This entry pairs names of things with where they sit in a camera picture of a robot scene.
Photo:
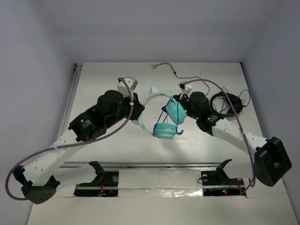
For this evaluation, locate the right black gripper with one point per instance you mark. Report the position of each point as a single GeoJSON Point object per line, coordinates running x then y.
{"type": "Point", "coordinates": [176, 98]}

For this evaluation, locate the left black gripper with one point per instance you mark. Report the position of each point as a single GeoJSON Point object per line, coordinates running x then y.
{"type": "Point", "coordinates": [136, 107]}

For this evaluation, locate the teal cat-ear headphones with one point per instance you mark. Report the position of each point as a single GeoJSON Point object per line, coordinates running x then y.
{"type": "Point", "coordinates": [166, 127]}

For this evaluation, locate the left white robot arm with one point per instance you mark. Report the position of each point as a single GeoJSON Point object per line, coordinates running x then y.
{"type": "Point", "coordinates": [42, 178]}

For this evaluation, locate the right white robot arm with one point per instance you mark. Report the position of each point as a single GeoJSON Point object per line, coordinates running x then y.
{"type": "Point", "coordinates": [269, 161]}

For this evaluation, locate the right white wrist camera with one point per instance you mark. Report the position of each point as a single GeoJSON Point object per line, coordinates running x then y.
{"type": "Point", "coordinates": [186, 89]}

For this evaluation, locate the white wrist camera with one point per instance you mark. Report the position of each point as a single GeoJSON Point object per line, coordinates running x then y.
{"type": "Point", "coordinates": [126, 85]}
{"type": "Point", "coordinates": [186, 89]}

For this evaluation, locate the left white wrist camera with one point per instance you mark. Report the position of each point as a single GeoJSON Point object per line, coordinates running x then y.
{"type": "Point", "coordinates": [126, 85]}

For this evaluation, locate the aluminium rail frame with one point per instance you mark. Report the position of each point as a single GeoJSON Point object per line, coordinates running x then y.
{"type": "Point", "coordinates": [132, 147]}

